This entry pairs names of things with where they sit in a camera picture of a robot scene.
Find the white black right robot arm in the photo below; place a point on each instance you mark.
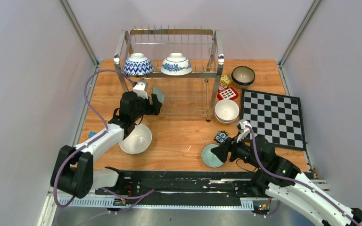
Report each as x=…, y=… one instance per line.
x=279, y=178

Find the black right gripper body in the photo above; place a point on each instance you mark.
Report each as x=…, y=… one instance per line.
x=241, y=150

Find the cream bowl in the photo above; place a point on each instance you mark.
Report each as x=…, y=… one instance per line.
x=226, y=110
x=225, y=122

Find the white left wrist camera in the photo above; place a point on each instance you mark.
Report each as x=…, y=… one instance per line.
x=140, y=88

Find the red calculator toy block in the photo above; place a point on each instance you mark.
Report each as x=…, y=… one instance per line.
x=229, y=93

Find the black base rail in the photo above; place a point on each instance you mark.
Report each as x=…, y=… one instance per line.
x=179, y=190

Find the dark blue floral bowl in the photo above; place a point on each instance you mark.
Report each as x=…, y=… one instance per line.
x=243, y=74

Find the black white checkerboard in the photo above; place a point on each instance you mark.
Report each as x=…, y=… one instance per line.
x=277, y=117

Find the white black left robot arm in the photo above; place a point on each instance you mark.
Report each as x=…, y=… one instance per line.
x=74, y=171

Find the white blue floral bowl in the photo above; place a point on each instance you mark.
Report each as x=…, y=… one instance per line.
x=176, y=64

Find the blue orange toy car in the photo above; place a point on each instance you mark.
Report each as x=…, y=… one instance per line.
x=91, y=134

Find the blue owl toy block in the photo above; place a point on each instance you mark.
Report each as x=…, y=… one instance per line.
x=221, y=136

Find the pink brown bowl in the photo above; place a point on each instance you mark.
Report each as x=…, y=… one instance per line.
x=242, y=86

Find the blue white patterned bowl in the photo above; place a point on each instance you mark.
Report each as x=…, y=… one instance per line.
x=137, y=65

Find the red owl toy block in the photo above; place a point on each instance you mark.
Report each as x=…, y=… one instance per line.
x=222, y=87

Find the steel two-tier dish rack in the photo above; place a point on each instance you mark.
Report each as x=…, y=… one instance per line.
x=193, y=94

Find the yellow owl toy block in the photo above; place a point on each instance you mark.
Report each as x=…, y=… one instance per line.
x=226, y=80

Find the small celadon cup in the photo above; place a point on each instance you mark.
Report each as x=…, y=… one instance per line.
x=210, y=159
x=157, y=96

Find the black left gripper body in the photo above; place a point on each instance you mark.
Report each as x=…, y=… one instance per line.
x=143, y=107

